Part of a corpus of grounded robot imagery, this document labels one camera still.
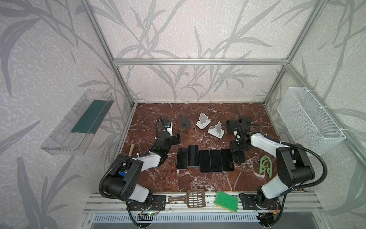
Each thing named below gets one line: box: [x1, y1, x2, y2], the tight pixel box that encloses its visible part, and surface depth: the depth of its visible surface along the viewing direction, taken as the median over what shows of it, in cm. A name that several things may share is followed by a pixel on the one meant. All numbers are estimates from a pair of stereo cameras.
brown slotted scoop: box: [167, 188, 206, 209], surface depth 77 cm
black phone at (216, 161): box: [210, 149, 224, 173], surface depth 90 cm
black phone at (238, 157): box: [232, 150, 246, 164], surface depth 90 cm
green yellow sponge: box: [213, 190, 239, 214], surface depth 74 cm
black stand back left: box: [179, 115, 191, 129], surface depth 106 cm
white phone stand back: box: [195, 112, 212, 130], surface depth 106 cm
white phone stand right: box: [207, 121, 225, 139], surface depth 101 cm
